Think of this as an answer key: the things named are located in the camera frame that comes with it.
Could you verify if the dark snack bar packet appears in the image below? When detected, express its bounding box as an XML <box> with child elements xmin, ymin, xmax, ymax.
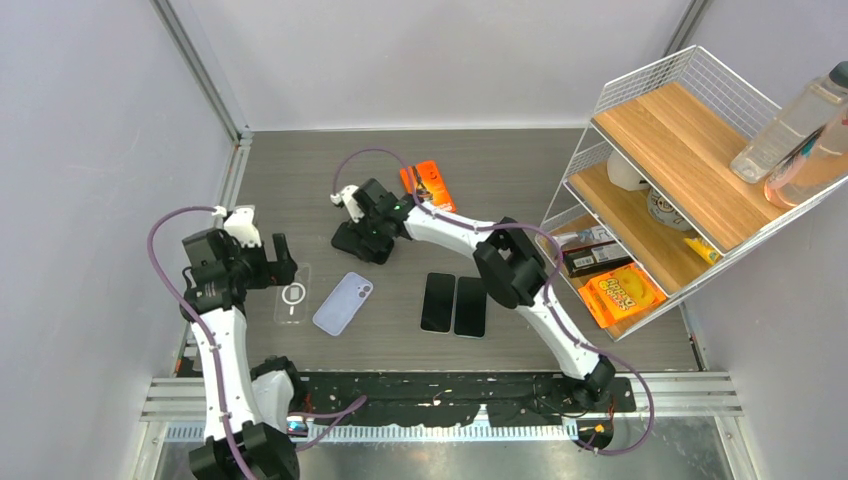
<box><xmin>563</xmin><ymin>241</ymin><xmax>633</xmax><ymax>278</ymax></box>

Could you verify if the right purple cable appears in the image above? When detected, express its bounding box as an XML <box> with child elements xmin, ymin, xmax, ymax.
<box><xmin>331</xmin><ymin>146</ymin><xmax>657</xmax><ymax>458</ymax></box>

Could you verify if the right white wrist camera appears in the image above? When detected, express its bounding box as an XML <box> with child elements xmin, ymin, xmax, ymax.
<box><xmin>330</xmin><ymin>185</ymin><xmax>365</xmax><ymax>223</ymax></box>

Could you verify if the clear phone case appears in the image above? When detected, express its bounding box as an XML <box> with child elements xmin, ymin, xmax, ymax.
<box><xmin>273</xmin><ymin>264</ymin><xmax>312</xmax><ymax>326</ymax></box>

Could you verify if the orange packet under shelf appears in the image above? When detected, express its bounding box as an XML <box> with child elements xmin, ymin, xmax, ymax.
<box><xmin>578</xmin><ymin>263</ymin><xmax>667</xmax><ymax>329</ymax></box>

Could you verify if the white round container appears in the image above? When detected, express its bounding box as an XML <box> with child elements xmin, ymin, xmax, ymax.
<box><xmin>606</xmin><ymin>150</ymin><xmax>650</xmax><ymax>191</ymax></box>

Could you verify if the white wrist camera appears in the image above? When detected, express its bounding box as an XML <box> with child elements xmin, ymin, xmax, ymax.
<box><xmin>211</xmin><ymin>205</ymin><xmax>262</xmax><ymax>248</ymax></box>
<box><xmin>330</xmin><ymin>185</ymin><xmax>365</xmax><ymax>223</ymax></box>

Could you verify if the lilac phone case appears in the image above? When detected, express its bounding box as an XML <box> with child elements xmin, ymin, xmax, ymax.
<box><xmin>312</xmin><ymin>272</ymin><xmax>374</xmax><ymax>337</ymax></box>

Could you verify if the white wire wooden shelf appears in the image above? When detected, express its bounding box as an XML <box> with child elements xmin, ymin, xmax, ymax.
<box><xmin>542</xmin><ymin>46</ymin><xmax>824</xmax><ymax>340</ymax></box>

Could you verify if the white tube under shelf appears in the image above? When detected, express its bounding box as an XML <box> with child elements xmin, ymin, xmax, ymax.
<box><xmin>552</xmin><ymin>225</ymin><xmax>615</xmax><ymax>251</ymax></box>

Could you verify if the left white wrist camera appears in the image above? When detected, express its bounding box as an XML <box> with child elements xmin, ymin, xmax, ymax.
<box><xmin>211</xmin><ymin>205</ymin><xmax>262</xmax><ymax>248</ymax></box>

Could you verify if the yellow snack packet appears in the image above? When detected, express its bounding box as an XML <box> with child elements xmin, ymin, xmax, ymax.
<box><xmin>683</xmin><ymin>237</ymin><xmax>722</xmax><ymax>265</ymax></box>

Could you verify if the pink tinted bottle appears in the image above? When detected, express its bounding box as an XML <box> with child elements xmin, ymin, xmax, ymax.
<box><xmin>764</xmin><ymin>107</ymin><xmax>847</xmax><ymax>208</ymax></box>

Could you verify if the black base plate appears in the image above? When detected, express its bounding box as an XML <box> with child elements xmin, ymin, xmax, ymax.
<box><xmin>289</xmin><ymin>372</ymin><xmax>636</xmax><ymax>427</ymax></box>

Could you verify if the bare black phone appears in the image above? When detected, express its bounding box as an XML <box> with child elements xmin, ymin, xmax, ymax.
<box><xmin>331</xmin><ymin>221</ymin><xmax>395</xmax><ymax>265</ymax></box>

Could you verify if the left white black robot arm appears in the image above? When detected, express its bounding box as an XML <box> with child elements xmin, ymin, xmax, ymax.
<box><xmin>181</xmin><ymin>228</ymin><xmax>307</xmax><ymax>479</ymax></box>

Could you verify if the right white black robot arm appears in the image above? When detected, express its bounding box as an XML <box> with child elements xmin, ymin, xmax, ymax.
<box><xmin>330</xmin><ymin>179</ymin><xmax>616</xmax><ymax>411</ymax></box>

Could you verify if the orange razor box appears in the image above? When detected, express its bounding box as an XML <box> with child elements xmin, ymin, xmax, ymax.
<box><xmin>399</xmin><ymin>160</ymin><xmax>457</xmax><ymax>213</ymax></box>

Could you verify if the clear water bottle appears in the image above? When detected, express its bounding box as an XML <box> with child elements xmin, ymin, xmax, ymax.
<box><xmin>730</xmin><ymin>61</ymin><xmax>847</xmax><ymax>184</ymax></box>

